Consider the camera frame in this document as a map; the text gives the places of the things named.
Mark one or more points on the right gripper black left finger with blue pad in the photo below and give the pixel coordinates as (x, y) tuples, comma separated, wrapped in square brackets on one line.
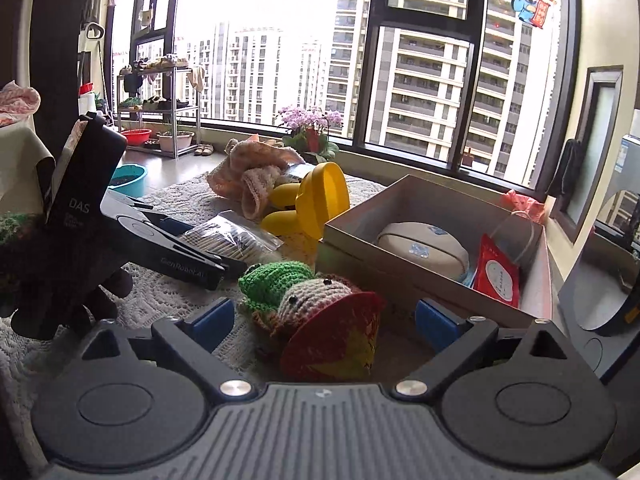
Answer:
[(171, 361)]

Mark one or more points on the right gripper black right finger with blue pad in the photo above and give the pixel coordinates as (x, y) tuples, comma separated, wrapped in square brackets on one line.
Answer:
[(479, 361)]

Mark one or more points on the red packet with string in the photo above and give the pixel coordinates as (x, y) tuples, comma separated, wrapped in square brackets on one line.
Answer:
[(497, 274)]

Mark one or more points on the crochet doll with red hat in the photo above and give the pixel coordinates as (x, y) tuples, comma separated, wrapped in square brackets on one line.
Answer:
[(320, 327)]

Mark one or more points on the pink fluffy towel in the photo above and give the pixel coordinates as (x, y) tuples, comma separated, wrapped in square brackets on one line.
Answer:
[(249, 173)]

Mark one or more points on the yellow duck plush toy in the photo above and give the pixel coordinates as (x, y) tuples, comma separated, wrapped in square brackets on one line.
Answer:
[(306, 207)]

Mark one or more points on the dark gloved left hand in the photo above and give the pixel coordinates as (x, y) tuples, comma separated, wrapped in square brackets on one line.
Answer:
[(41, 288)]

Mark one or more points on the white lace tablecloth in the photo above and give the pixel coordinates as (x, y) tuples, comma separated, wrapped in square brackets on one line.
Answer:
[(28, 364)]

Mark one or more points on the teal plastic basin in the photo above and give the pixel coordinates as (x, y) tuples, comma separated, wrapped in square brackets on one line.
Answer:
[(129, 179)]

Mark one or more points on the red plastic basin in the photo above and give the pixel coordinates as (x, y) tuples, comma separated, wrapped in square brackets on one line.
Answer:
[(137, 137)]

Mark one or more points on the grey front-load washing machine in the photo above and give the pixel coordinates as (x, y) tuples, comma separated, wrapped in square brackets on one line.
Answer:
[(599, 301)]

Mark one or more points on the pink cardboard box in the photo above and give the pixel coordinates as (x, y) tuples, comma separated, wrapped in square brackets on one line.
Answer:
[(348, 248)]

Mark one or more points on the metal shoe rack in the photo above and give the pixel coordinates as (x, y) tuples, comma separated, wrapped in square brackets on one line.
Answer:
[(162, 95)]

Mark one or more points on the pink orchid flower pot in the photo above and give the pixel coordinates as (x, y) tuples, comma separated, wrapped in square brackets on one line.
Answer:
[(307, 132)]

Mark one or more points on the cartoon window sticker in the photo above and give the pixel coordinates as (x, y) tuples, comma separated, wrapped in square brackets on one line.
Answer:
[(532, 12)]

